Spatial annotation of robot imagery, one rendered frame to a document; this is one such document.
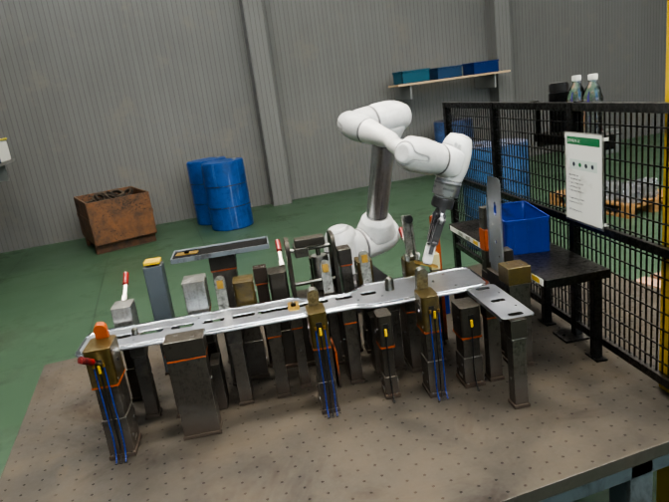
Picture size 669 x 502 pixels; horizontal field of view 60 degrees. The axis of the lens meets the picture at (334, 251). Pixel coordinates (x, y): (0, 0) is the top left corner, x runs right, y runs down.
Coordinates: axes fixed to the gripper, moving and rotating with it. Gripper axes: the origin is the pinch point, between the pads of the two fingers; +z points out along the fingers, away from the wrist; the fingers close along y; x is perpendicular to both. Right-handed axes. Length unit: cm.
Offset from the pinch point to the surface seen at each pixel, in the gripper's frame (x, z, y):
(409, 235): -5.8, -2.0, -14.4
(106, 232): -307, 180, -547
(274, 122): -140, 3, -744
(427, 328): 0.3, 17.9, 25.8
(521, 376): 29, 23, 36
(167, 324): -83, 41, 11
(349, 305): -23.7, 20.3, 12.7
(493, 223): 19.9, -14.4, -4.0
